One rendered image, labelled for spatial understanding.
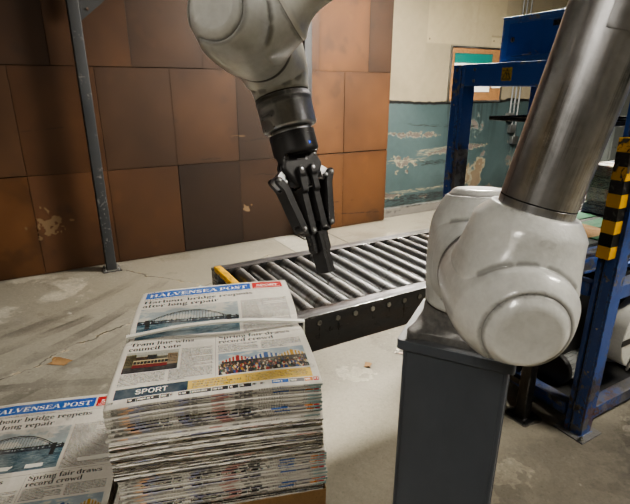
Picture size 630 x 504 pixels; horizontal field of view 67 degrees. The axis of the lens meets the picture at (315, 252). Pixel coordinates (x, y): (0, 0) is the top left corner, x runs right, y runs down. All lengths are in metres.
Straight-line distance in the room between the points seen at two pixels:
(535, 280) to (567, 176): 0.13
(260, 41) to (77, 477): 0.74
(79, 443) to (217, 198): 3.73
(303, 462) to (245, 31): 0.57
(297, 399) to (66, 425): 0.54
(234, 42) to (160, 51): 3.78
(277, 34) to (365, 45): 4.60
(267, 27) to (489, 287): 0.41
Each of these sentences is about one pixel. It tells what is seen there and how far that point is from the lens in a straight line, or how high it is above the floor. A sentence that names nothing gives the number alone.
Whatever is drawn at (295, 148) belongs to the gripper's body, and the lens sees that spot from 0.76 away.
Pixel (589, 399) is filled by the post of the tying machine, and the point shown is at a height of 0.20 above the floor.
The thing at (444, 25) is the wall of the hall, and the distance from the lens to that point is 6.04.
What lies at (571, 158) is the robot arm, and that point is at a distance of 0.66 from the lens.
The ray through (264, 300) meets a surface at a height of 1.06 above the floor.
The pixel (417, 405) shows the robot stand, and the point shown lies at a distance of 0.98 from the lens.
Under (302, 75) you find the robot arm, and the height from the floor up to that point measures 1.46.
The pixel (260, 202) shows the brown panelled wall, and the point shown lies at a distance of 4.75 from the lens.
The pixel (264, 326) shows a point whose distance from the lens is 0.82.
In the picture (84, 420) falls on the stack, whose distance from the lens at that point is 1.08.
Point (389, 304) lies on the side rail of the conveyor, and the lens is 1.57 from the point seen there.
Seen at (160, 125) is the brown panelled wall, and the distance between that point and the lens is 4.37.
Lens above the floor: 1.44
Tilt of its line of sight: 19 degrees down
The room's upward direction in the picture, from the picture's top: straight up
